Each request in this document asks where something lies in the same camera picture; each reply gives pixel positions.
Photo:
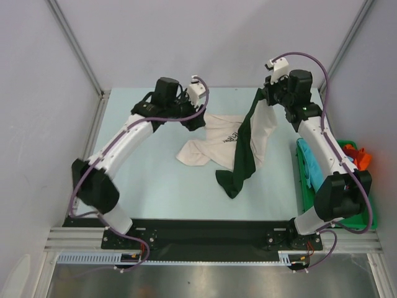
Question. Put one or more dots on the white green raglan t-shirt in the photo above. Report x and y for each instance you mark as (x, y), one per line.
(235, 142)

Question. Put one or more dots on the green plastic bin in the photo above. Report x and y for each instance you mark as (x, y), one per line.
(357, 222)

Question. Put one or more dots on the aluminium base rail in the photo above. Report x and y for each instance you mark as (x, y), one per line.
(90, 239)

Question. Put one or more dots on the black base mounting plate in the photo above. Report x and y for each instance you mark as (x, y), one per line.
(213, 240)

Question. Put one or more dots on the aluminium frame post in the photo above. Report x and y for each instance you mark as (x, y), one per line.
(73, 43)
(353, 30)

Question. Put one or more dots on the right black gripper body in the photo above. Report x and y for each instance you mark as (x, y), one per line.
(271, 95)

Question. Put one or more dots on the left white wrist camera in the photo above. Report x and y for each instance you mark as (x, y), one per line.
(196, 91)

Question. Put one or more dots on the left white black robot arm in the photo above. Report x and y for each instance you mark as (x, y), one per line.
(93, 178)

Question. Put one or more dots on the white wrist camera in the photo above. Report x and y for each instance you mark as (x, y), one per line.
(196, 91)
(279, 68)

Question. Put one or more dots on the right aluminium frame post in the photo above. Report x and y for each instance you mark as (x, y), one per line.
(353, 30)

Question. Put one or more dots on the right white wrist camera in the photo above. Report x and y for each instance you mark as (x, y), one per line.
(279, 68)

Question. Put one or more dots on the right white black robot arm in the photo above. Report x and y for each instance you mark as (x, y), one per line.
(345, 189)

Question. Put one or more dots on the orange t-shirt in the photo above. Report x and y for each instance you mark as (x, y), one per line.
(359, 157)

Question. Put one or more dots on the light blue t-shirt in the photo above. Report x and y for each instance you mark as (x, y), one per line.
(312, 171)

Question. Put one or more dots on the left aluminium frame post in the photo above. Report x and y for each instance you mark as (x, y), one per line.
(73, 43)

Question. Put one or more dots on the grey slotted cable duct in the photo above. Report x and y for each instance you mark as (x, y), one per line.
(126, 259)

